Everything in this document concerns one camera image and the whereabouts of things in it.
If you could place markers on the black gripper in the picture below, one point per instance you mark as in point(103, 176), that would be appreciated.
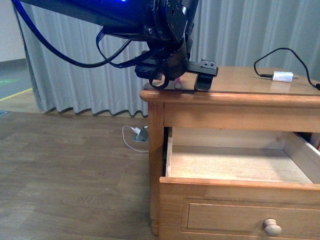
point(176, 64)

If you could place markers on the pink marker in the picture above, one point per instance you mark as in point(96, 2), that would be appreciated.
point(177, 83)

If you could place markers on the drawer wooden knob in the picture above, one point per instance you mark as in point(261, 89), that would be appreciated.
point(271, 228)

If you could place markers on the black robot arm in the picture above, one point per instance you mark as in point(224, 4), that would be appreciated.
point(165, 25)

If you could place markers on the white charger adapter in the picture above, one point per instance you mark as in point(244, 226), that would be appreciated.
point(284, 76)

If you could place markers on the floor power outlet box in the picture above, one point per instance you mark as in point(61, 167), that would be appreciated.
point(140, 135)

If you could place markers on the wooden nightstand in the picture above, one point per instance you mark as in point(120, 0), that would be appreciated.
point(237, 100)

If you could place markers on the light blue curtain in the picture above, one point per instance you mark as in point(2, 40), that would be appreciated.
point(264, 34)

